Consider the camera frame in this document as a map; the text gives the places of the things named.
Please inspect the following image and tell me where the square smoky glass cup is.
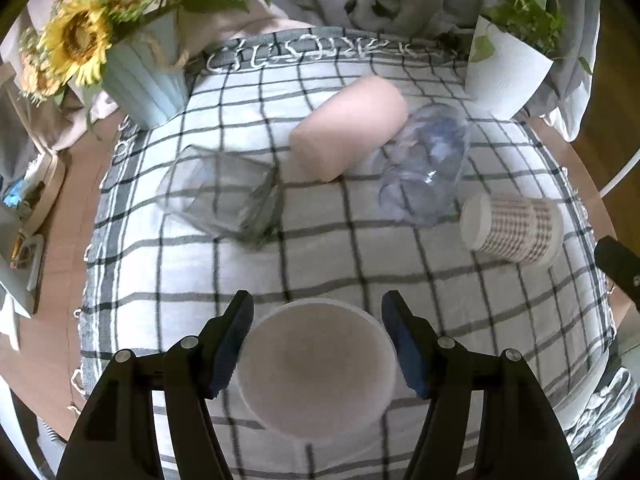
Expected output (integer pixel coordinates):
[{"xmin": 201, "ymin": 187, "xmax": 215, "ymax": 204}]
[{"xmin": 155, "ymin": 145, "xmax": 284, "ymax": 246}]

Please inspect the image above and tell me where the patterned white paper cup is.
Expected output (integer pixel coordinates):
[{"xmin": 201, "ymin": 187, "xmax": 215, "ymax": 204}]
[{"xmin": 460, "ymin": 193, "xmax": 564, "ymax": 269}]

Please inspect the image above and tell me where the pink beige fabric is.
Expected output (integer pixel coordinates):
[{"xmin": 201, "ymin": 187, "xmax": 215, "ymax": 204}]
[{"xmin": 1, "ymin": 0, "xmax": 303, "ymax": 152}]

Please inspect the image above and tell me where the round wooden mirror stand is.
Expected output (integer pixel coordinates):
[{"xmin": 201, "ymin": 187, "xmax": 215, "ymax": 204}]
[{"xmin": 2, "ymin": 152, "xmax": 66, "ymax": 266}]

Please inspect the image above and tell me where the black white checkered cloth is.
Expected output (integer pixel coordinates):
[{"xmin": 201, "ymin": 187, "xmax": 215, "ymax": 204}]
[{"xmin": 79, "ymin": 28, "xmax": 634, "ymax": 479}]

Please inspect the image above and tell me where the white plant pot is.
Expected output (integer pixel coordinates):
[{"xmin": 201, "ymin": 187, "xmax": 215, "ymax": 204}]
[{"xmin": 464, "ymin": 16, "xmax": 553, "ymax": 120}]

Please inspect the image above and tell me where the yellow sunflower bouquet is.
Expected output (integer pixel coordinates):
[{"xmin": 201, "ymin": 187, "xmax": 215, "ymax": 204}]
[{"xmin": 20, "ymin": 0, "xmax": 270, "ymax": 104}]

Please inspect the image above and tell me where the pink cup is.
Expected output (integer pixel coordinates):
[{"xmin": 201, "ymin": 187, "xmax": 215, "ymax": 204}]
[{"xmin": 290, "ymin": 75, "xmax": 409, "ymax": 182}]

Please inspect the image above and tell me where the light blue flower pot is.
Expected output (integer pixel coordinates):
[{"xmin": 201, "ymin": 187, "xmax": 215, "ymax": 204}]
[{"xmin": 101, "ymin": 11, "xmax": 189, "ymax": 130}]

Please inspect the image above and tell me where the clear blue plastic cup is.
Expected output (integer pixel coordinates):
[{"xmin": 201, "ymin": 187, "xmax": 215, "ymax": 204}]
[{"xmin": 378, "ymin": 103, "xmax": 471, "ymax": 226}]

